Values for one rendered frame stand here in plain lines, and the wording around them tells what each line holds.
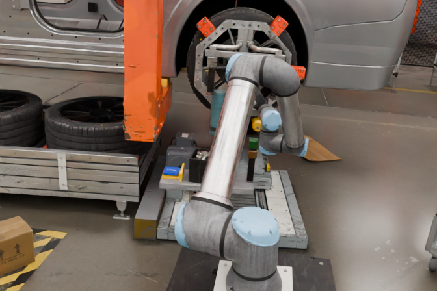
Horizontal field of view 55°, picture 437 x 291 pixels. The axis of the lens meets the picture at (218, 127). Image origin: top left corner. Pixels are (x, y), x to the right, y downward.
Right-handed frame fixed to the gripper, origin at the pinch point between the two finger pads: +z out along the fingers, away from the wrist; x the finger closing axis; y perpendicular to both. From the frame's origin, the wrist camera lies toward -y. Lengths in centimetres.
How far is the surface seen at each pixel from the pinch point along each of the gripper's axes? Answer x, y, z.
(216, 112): -23.5, -4.5, 2.3
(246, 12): 18.4, -42.0, 19.8
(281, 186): -12, 67, 23
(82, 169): -102, -15, -6
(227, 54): -2.8, -31.1, -5.6
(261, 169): -18, 47, 19
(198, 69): -20.8, -27.8, 15.4
